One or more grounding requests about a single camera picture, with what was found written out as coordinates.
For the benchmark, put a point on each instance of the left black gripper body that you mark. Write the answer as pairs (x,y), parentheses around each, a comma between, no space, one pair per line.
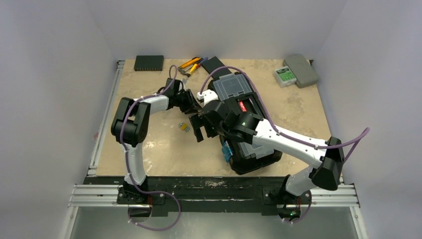
(183,101)

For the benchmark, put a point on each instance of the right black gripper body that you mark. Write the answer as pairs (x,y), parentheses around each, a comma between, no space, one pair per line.
(204,119)

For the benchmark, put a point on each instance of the black tool box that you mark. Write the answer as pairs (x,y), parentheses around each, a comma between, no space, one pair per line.
(244,110)

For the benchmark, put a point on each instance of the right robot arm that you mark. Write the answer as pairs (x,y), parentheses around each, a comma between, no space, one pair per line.
(324,158)

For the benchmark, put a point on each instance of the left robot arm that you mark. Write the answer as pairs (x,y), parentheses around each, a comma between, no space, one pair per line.
(131,123)

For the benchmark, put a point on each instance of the black flat tray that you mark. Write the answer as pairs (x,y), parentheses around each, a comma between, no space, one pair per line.
(213,63)

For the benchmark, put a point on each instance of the green labelled small box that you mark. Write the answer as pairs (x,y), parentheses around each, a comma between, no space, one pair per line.
(284,77)

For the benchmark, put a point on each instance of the grey plastic case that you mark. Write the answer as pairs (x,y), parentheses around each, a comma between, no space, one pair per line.
(303,71)

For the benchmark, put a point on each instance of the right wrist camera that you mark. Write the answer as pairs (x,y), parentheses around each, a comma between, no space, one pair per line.
(206,96)

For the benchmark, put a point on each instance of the yellow handled pliers top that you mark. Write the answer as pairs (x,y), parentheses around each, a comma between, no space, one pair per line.
(190,63)

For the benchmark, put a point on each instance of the black network switch box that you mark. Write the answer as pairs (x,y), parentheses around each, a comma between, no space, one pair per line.
(149,63)

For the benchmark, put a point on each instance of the aluminium frame rail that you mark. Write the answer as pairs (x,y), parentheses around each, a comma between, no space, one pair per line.
(253,192)

